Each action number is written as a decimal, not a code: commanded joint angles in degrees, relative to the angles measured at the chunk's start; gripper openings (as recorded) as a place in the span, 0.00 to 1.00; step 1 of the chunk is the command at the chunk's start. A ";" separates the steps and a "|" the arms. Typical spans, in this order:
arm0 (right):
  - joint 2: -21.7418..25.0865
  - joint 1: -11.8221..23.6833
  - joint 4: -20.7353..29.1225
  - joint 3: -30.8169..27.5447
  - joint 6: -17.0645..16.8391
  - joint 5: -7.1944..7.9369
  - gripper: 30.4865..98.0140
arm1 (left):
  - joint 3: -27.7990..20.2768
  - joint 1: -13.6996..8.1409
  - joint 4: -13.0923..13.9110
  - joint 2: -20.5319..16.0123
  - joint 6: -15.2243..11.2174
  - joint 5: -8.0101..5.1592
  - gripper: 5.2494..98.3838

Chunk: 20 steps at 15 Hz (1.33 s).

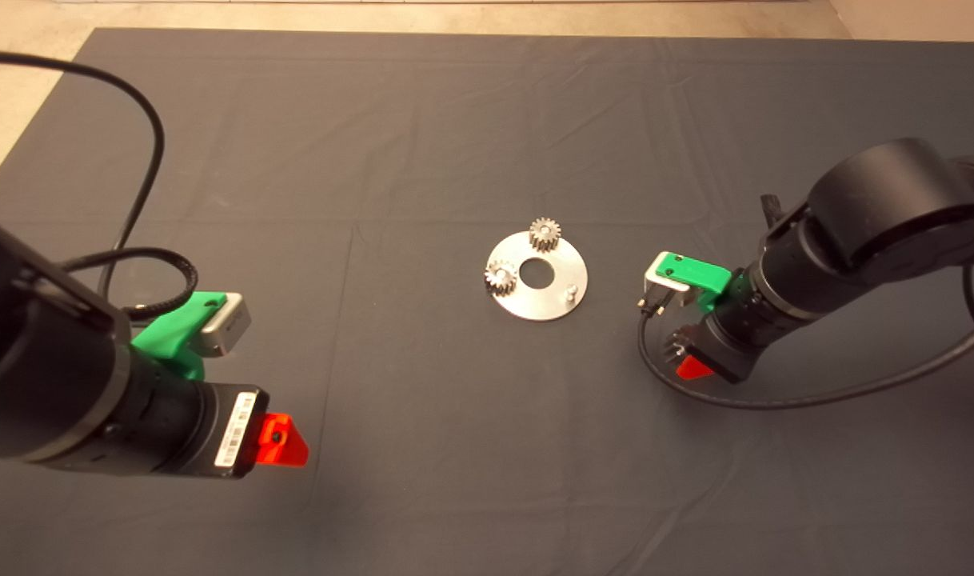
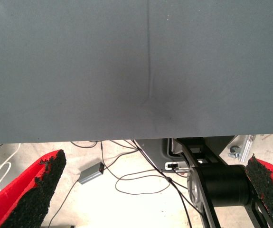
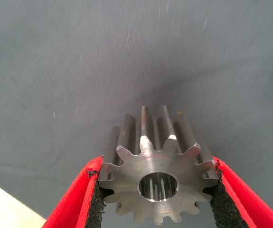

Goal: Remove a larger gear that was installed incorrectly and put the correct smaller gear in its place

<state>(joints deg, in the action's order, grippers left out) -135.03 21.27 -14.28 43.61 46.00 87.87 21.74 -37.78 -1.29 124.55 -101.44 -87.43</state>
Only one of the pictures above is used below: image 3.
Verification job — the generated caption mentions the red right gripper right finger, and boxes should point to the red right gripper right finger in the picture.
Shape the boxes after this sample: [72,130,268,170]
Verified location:
[202,156,273,228]

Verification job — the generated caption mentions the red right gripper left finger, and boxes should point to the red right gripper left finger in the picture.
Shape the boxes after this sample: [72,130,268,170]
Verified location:
[42,155,107,228]

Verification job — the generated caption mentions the large steel gear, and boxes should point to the large steel gear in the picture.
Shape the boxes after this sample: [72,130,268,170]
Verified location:
[98,105,220,226]

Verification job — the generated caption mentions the dark grey table cloth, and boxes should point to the dark grey table cloth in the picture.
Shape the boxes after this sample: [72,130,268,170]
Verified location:
[0,0,273,228]

